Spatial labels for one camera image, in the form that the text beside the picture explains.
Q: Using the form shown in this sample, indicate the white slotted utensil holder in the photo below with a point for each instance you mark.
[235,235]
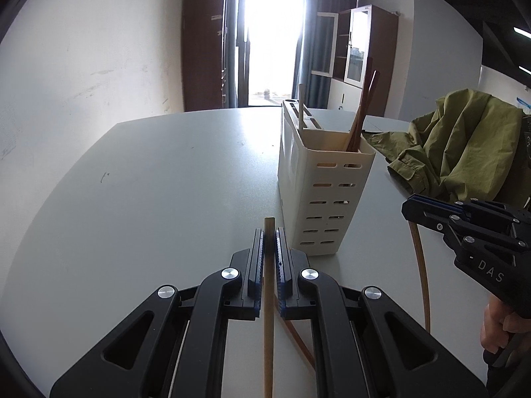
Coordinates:
[320,182]

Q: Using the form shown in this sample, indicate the dark blue curtain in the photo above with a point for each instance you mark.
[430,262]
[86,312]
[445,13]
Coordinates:
[313,51]

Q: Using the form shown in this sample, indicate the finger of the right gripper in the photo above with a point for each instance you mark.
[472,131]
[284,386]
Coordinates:
[432,218]
[435,203]

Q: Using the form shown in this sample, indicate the dark brown wooden wardrobe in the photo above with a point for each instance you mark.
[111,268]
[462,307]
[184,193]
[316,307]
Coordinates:
[203,54]

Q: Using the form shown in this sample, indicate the dark brown chopstick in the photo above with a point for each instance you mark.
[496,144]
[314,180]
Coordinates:
[353,141]
[375,79]
[298,342]

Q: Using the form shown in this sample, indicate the balcony glass door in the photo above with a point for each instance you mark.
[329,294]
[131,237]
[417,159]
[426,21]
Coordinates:
[267,49]

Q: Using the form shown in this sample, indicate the person's right hand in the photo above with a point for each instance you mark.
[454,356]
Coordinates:
[499,321]

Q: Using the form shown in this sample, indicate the glass door cabinet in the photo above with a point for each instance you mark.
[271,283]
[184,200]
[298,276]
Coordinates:
[360,33]

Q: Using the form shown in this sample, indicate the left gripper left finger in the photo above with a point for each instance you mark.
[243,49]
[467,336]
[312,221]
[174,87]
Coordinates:
[173,343]

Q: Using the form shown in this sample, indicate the olive green jacket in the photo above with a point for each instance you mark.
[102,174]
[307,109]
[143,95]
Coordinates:
[473,146]

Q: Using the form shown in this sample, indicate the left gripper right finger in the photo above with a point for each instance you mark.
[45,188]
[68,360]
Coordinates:
[365,345]

